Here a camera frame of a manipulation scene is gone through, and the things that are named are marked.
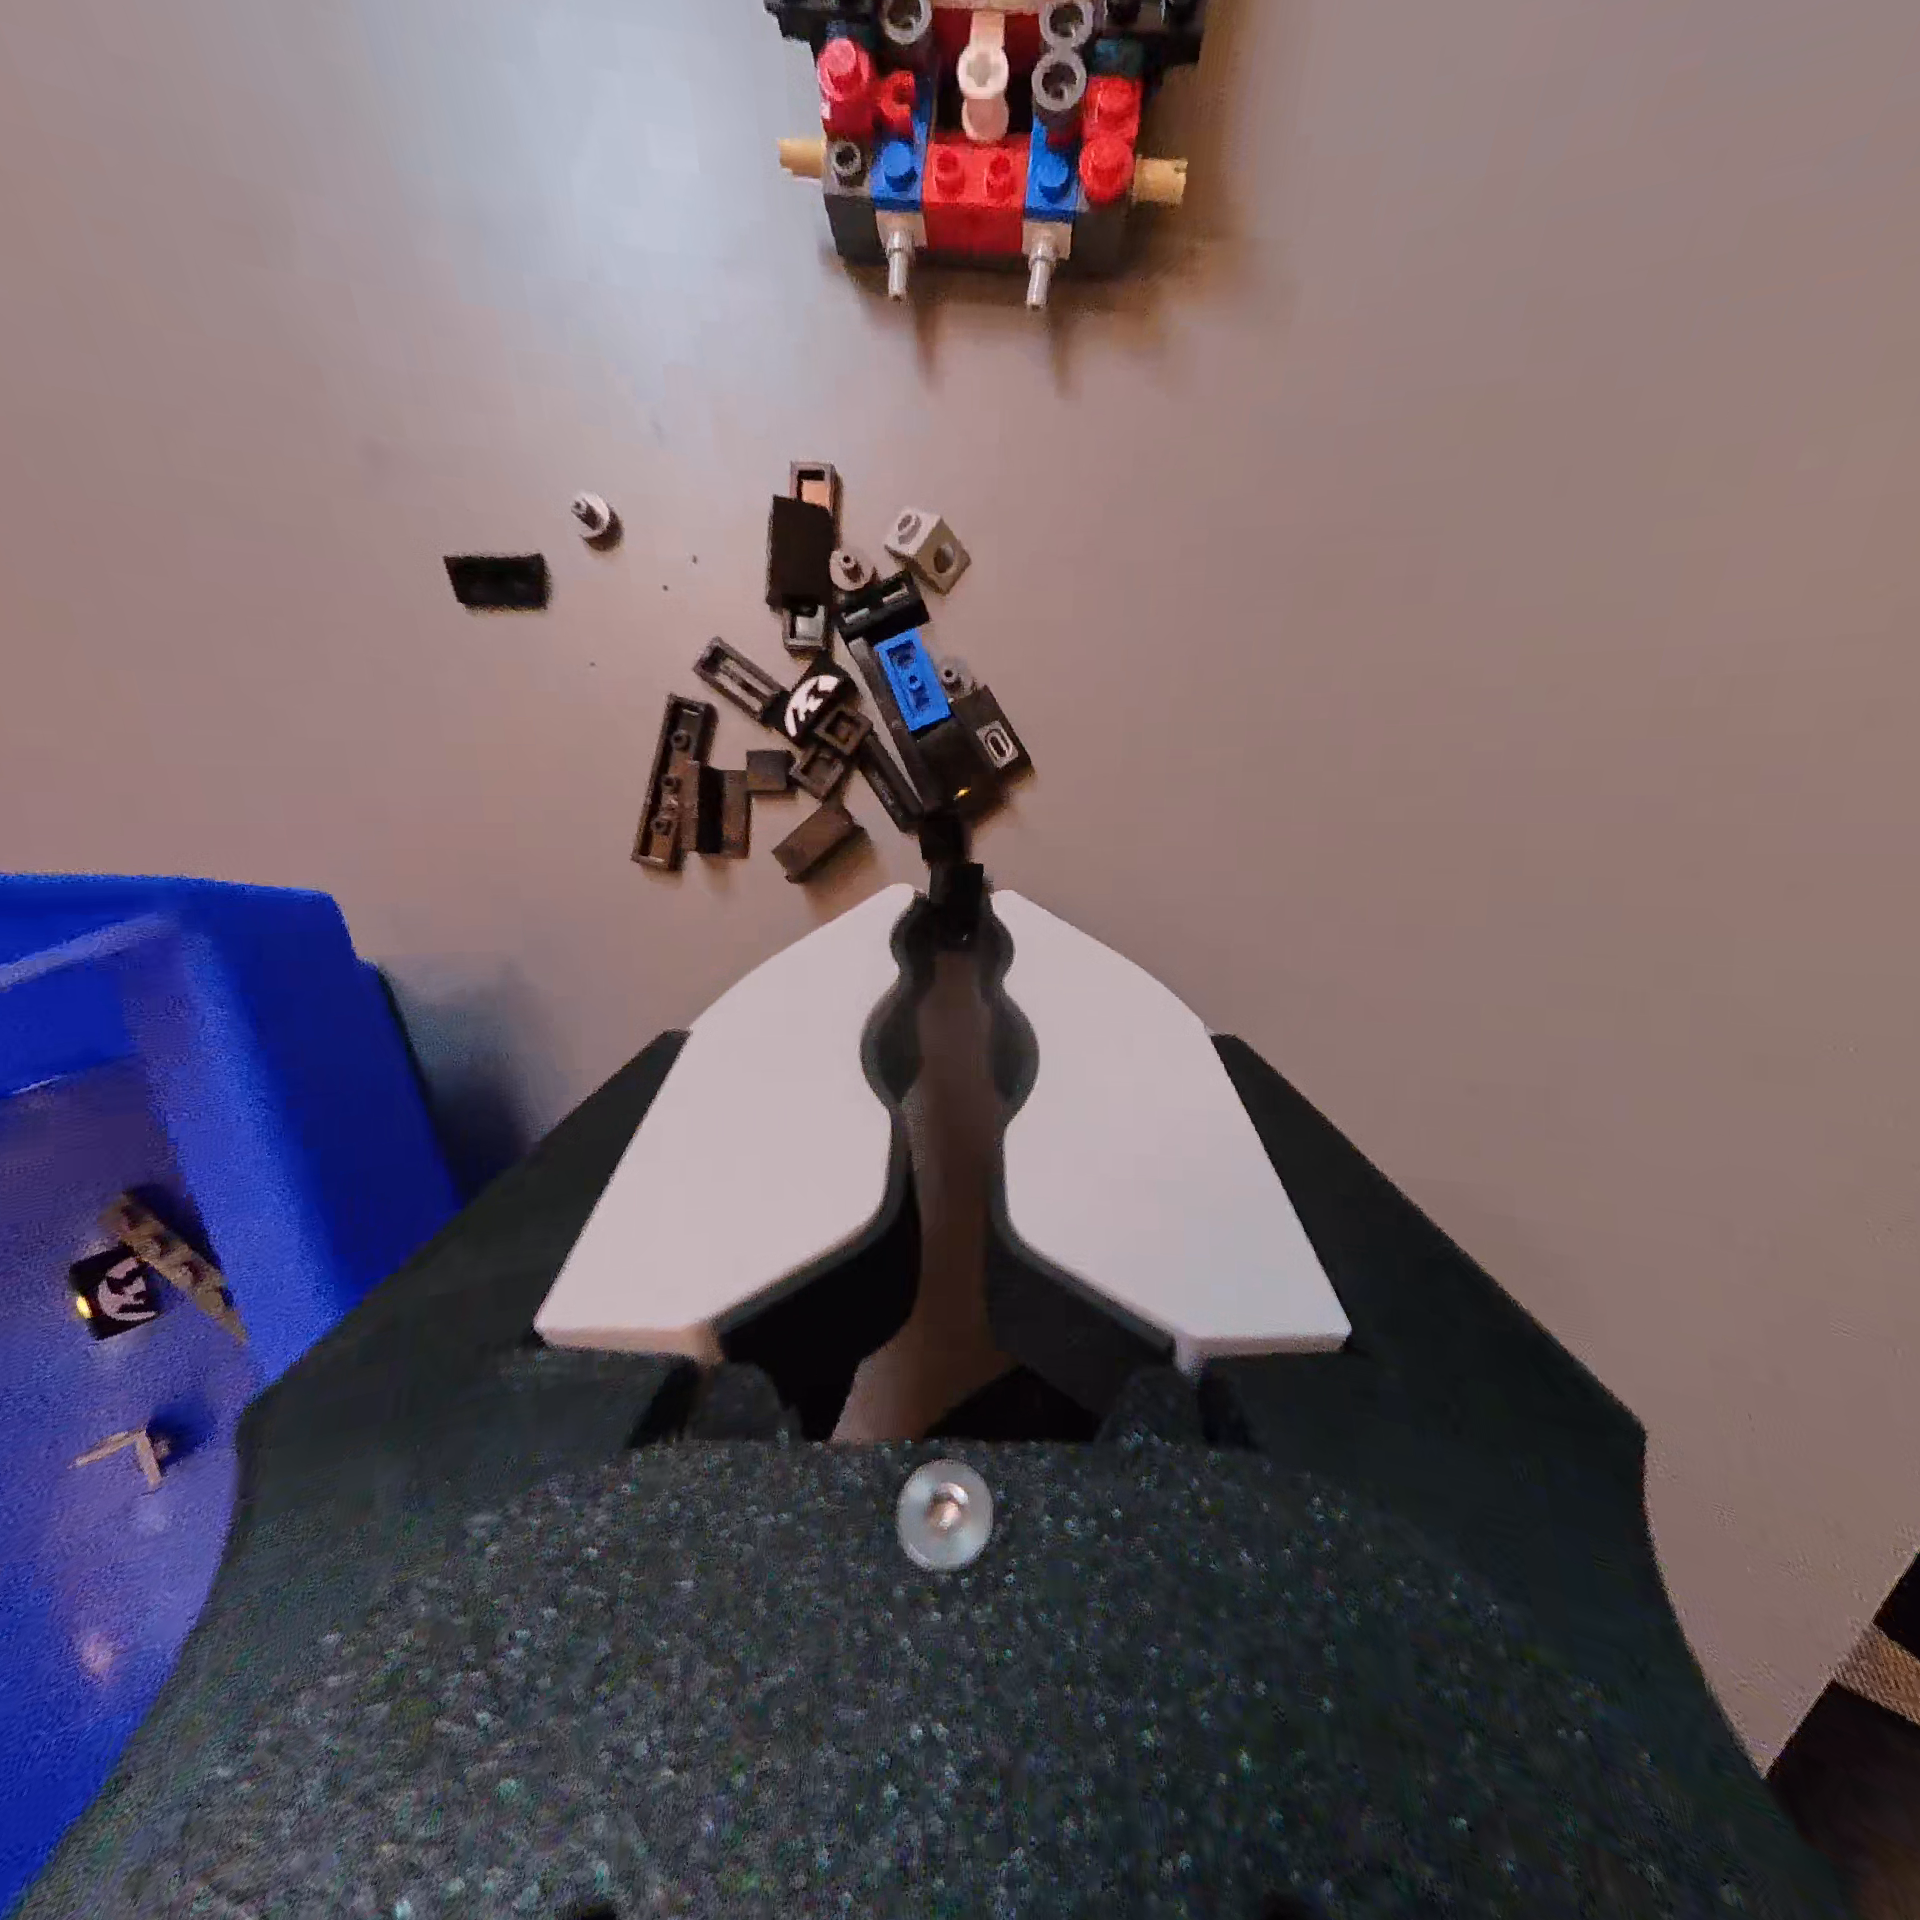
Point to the blue plastic bin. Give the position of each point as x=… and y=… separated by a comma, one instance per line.
x=182, y=1052

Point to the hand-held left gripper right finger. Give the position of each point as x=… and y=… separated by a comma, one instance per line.
x=1172, y=1200

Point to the pile of lego pieces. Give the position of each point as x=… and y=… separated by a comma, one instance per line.
x=932, y=707

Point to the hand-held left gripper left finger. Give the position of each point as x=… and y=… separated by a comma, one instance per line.
x=720, y=1200

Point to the small lego bricks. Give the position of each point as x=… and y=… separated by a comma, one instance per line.
x=136, y=1284

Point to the partly built lego car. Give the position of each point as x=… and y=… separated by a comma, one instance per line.
x=977, y=180

